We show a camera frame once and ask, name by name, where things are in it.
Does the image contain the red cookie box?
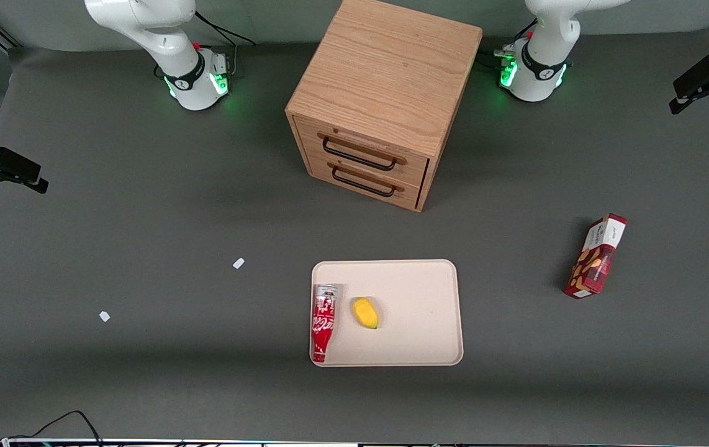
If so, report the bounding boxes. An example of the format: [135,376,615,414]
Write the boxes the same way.
[564,213,628,300]

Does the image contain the yellow lemon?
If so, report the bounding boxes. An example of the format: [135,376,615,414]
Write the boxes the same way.
[352,297,379,330]

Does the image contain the black drawer handle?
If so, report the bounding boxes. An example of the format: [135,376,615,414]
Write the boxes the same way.
[322,137,397,172]
[332,166,396,199]

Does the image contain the black loose cable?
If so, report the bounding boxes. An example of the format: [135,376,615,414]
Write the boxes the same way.
[0,410,104,445]

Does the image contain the red cola bottle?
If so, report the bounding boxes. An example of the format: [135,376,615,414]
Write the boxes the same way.
[311,284,338,363]

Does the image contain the wooden drawer front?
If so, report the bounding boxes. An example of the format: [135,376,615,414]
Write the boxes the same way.
[305,152,427,210]
[294,115,431,187]

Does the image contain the beige plastic tray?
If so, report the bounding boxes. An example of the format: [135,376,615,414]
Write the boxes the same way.
[310,259,464,368]

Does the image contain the wooden drawer cabinet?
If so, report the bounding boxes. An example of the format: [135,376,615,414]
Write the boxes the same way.
[285,0,484,214]

